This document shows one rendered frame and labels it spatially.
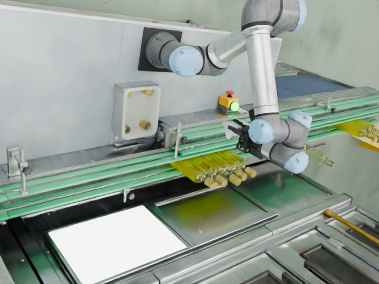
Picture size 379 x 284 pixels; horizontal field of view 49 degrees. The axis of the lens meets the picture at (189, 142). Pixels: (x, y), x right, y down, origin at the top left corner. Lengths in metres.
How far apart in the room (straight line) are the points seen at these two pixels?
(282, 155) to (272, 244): 0.47
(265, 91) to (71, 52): 0.75
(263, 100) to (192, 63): 0.44
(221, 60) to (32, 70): 0.70
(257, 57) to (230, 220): 0.75
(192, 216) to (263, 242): 0.30
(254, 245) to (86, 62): 0.96
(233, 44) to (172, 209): 0.72
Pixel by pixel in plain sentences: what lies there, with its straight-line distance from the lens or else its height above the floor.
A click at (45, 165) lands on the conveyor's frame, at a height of 0.83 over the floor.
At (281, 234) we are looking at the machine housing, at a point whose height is 1.40.
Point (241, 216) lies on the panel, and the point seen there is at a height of 1.25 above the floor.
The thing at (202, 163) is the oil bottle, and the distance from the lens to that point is 1.83.
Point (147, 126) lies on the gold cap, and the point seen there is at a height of 0.79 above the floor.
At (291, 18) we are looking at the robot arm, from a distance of 1.42.
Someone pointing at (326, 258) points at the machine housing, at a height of 1.58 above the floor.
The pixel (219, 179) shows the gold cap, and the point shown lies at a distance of 1.76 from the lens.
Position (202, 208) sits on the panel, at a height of 1.12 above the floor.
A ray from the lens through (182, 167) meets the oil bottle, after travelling 1.82.
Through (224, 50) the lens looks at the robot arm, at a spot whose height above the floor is 1.07.
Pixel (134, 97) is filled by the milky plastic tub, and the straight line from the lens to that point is 1.80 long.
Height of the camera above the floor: 2.22
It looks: 44 degrees down
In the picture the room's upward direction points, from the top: 123 degrees clockwise
